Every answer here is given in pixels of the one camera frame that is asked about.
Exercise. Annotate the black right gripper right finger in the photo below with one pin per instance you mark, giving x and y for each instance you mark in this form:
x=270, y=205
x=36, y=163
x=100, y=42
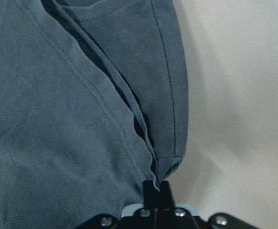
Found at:
x=169, y=216

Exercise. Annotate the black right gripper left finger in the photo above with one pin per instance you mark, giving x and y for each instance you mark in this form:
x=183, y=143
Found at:
x=142, y=218

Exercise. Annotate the black printed t-shirt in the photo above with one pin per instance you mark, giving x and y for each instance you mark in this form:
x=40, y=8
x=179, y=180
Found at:
x=93, y=101

